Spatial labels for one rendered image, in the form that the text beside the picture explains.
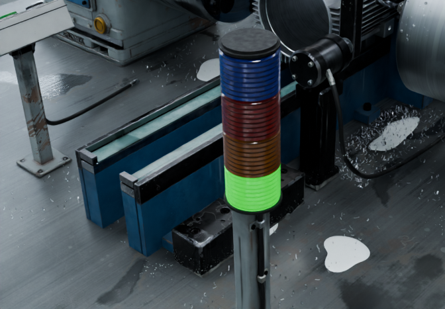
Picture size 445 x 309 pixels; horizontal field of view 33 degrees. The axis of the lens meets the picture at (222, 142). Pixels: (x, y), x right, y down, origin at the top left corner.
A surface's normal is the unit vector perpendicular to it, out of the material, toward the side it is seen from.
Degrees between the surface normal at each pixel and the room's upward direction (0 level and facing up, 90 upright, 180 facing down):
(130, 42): 90
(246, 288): 90
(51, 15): 64
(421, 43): 84
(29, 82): 90
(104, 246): 0
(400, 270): 0
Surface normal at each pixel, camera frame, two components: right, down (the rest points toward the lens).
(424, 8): -0.62, -0.04
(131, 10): 0.72, 0.34
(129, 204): -0.69, 0.41
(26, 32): 0.63, -0.07
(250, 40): -0.04, -0.84
